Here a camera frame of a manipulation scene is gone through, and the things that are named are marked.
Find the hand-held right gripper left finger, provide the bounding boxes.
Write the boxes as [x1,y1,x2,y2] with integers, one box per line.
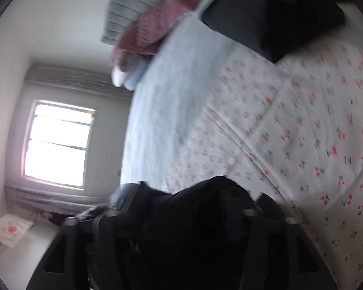
[26,209,128,290]

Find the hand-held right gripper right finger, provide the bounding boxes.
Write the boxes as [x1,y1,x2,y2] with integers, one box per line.
[238,208,340,290]

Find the black puffer jacket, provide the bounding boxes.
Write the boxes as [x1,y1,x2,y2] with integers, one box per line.
[75,176,287,290]

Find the grey curtain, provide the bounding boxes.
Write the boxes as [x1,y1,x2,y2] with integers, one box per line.
[4,184,119,222]
[24,62,134,100]

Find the white printed cushion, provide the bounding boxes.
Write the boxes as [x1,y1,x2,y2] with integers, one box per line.
[0,213,34,249]

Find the window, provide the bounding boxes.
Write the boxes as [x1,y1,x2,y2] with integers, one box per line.
[23,98,97,188]

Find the white cherry print bedsheet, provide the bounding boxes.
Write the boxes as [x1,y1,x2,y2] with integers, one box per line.
[165,33,363,290]

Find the white pillow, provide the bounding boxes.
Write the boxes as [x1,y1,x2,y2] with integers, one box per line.
[111,57,146,90]

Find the light blue blanket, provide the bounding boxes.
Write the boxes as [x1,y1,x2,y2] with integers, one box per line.
[120,7,241,189]

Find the pink blanket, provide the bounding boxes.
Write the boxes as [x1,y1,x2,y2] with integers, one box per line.
[110,0,201,65]

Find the black folded garment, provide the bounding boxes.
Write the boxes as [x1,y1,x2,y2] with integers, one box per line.
[201,0,346,65]

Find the grey padded headboard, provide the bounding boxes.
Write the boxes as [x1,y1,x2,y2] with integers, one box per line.
[101,0,200,45]

